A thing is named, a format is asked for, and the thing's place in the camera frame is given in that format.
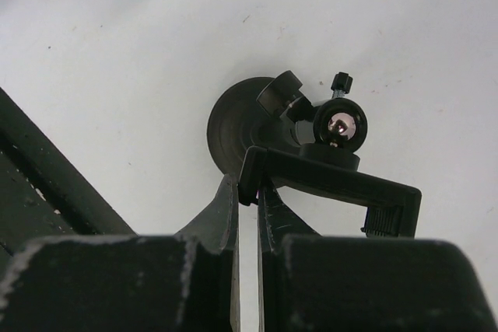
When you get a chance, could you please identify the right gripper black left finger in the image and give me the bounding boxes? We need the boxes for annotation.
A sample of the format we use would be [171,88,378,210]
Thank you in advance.
[1,174,240,331]

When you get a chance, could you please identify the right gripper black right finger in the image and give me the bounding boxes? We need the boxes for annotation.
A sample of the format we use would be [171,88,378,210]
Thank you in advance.
[258,187,497,331]

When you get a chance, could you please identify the black stand with black phone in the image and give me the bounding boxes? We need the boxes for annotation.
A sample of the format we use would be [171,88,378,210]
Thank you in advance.
[206,71,422,238]

